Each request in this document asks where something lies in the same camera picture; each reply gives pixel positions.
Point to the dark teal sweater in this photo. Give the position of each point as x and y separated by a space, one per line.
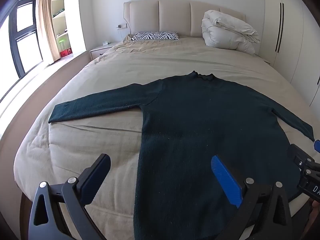
187 130

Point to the white shelf unit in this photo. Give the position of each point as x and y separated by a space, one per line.
61 15

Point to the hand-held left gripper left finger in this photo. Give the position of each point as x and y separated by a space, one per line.
94 181

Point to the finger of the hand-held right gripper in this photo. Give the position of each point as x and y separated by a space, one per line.
317 145
298 153

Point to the black framed window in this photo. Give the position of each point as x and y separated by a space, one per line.
25 35

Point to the wall socket panel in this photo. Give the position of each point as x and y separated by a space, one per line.
122 26

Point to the white wardrobe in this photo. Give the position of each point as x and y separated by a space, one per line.
295 42

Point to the red box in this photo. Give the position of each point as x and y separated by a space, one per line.
65 53

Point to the zebra print pillow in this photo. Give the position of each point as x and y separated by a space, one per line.
155 36

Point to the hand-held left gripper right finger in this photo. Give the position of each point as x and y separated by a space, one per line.
225 180

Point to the beige curtain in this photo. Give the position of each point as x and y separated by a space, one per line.
47 25

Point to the beige nightstand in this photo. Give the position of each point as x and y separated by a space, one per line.
100 50

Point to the green plastic container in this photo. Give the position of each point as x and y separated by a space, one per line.
62 43

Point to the folded white duvet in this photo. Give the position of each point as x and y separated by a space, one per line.
225 35

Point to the beige padded headboard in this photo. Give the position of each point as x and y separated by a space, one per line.
175 17

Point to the bed with beige sheet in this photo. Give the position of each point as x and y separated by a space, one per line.
100 142

